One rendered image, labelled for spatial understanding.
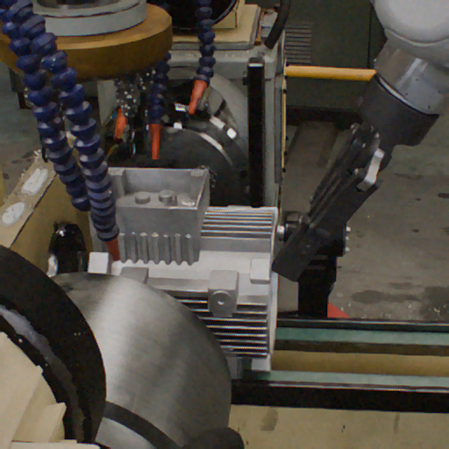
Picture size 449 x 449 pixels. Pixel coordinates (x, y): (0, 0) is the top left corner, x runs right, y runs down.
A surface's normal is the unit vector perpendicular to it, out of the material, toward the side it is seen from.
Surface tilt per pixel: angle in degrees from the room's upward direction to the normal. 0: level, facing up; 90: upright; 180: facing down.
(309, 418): 90
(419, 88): 90
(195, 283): 0
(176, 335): 43
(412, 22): 79
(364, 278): 0
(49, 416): 15
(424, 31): 110
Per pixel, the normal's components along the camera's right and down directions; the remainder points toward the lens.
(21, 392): -0.52, -0.77
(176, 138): -0.09, 0.47
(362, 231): -0.03, -0.88
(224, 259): -0.09, -0.44
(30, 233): 1.00, 0.02
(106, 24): 0.48, 0.40
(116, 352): 0.33, -0.82
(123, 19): 0.69, 0.33
